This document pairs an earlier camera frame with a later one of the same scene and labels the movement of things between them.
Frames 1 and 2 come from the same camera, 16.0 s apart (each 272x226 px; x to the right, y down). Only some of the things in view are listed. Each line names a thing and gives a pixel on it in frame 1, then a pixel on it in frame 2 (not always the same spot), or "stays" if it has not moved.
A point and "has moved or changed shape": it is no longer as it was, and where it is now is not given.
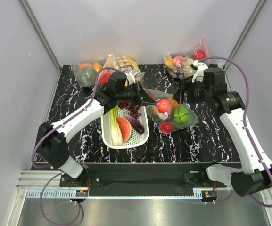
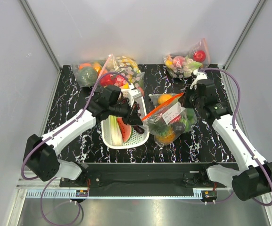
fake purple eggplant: x=136 y=124 stays
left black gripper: x=140 y=93 → x=132 y=117
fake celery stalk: x=116 y=134 stays
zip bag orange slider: x=168 y=114 has moved or changed shape
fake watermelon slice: x=126 y=129 stays
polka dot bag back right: x=180 y=66 stays
